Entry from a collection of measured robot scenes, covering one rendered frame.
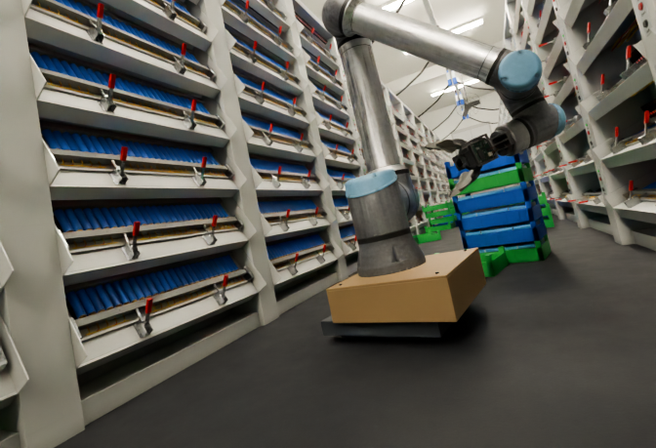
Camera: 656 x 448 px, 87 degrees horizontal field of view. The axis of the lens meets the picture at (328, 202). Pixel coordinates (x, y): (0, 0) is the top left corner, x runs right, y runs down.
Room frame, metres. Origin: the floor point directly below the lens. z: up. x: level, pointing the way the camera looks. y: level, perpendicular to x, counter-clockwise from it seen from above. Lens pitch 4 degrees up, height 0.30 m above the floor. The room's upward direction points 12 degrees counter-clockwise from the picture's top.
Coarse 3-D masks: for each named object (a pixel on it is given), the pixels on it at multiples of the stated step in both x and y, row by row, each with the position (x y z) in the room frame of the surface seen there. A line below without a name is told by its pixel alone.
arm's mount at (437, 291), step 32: (448, 256) 0.95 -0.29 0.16; (352, 288) 0.85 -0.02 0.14; (384, 288) 0.80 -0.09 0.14; (416, 288) 0.76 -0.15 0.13; (448, 288) 0.72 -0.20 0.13; (480, 288) 0.92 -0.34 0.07; (352, 320) 0.86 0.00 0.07; (384, 320) 0.81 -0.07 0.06; (416, 320) 0.77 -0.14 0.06; (448, 320) 0.73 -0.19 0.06
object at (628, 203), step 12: (636, 180) 1.34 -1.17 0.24; (648, 180) 1.32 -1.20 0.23; (612, 192) 1.37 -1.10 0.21; (624, 192) 1.36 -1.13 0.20; (636, 192) 1.29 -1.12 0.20; (648, 192) 1.19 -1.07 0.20; (612, 204) 1.38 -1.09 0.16; (624, 204) 1.32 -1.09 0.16; (636, 204) 1.21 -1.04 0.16; (648, 204) 1.14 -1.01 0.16; (624, 216) 1.32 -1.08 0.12; (636, 216) 1.19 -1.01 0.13; (648, 216) 1.09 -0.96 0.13
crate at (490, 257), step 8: (504, 248) 1.44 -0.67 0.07; (480, 256) 1.51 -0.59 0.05; (488, 256) 1.30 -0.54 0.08; (496, 256) 1.47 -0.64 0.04; (504, 256) 1.43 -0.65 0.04; (488, 264) 1.30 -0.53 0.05; (496, 264) 1.34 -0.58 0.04; (504, 264) 1.41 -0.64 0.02; (488, 272) 1.31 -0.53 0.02; (496, 272) 1.32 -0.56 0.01
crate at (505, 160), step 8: (496, 160) 1.44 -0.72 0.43; (504, 160) 1.43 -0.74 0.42; (512, 160) 1.41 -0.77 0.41; (520, 160) 1.40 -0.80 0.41; (528, 160) 1.54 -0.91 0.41; (448, 168) 1.57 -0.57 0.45; (456, 168) 1.55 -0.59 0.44; (488, 168) 1.47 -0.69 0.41; (496, 168) 1.48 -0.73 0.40; (504, 168) 1.59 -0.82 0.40; (448, 176) 1.58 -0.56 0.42; (456, 176) 1.55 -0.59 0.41
